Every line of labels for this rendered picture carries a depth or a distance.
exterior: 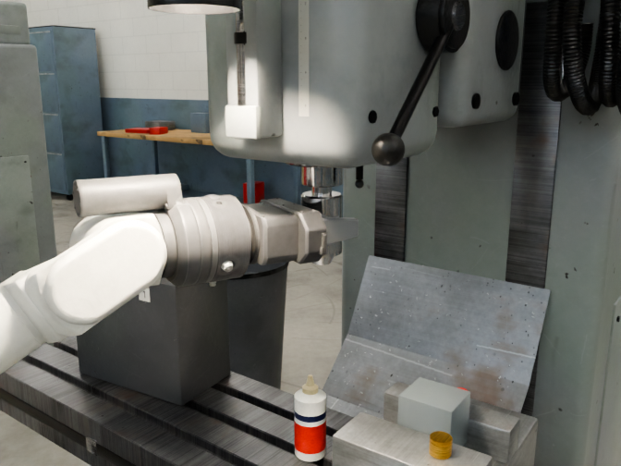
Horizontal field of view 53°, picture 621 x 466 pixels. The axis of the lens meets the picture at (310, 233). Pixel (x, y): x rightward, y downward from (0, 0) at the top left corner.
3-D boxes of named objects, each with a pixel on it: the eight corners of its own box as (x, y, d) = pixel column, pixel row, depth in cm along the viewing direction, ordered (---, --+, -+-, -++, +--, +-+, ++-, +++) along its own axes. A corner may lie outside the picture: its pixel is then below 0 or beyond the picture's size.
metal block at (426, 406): (448, 464, 64) (452, 411, 62) (395, 446, 67) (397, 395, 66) (468, 441, 68) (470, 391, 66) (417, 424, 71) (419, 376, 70)
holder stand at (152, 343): (181, 407, 91) (174, 276, 86) (78, 374, 102) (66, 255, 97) (231, 374, 101) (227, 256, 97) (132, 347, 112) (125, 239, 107)
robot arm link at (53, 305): (182, 264, 57) (51, 359, 52) (152, 254, 64) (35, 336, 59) (143, 205, 55) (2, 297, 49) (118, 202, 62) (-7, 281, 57)
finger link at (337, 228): (354, 239, 71) (307, 246, 68) (355, 213, 70) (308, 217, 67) (362, 243, 70) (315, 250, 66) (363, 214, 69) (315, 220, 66)
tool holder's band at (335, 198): (292, 202, 70) (292, 193, 70) (320, 197, 74) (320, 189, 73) (323, 208, 67) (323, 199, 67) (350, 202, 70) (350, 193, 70)
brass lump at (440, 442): (445, 462, 59) (447, 446, 59) (424, 455, 61) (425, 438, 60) (455, 451, 61) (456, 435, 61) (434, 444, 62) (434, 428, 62)
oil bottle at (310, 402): (313, 466, 77) (313, 386, 75) (287, 455, 79) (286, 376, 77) (332, 451, 80) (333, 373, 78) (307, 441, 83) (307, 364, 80)
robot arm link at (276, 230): (328, 196, 63) (219, 206, 57) (327, 287, 65) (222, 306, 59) (271, 179, 74) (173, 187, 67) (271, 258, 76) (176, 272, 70)
